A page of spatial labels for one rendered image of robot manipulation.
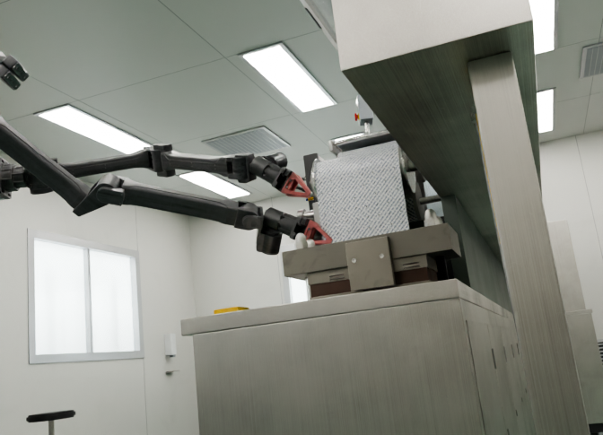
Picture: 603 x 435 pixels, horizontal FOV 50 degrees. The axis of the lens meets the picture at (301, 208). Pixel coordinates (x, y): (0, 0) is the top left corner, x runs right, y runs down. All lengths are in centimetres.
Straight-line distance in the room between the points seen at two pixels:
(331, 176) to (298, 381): 58
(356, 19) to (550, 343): 49
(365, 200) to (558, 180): 574
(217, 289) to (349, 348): 678
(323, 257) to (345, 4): 74
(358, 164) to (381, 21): 88
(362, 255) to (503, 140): 65
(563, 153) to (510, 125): 655
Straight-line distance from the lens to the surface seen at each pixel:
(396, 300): 140
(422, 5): 90
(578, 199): 733
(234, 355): 152
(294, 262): 154
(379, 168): 173
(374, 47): 89
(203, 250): 831
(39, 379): 605
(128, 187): 175
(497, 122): 90
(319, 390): 145
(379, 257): 146
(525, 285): 86
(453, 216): 168
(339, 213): 173
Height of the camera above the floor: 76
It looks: 14 degrees up
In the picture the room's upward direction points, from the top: 7 degrees counter-clockwise
